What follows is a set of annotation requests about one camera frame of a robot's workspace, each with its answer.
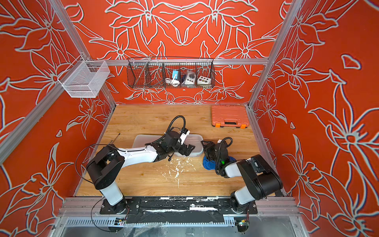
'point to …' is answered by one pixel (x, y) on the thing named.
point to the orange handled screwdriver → (113, 140)
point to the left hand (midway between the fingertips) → (190, 142)
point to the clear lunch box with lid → (193, 139)
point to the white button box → (204, 80)
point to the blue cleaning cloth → (211, 165)
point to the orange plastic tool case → (229, 115)
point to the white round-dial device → (190, 78)
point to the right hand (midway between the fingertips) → (198, 143)
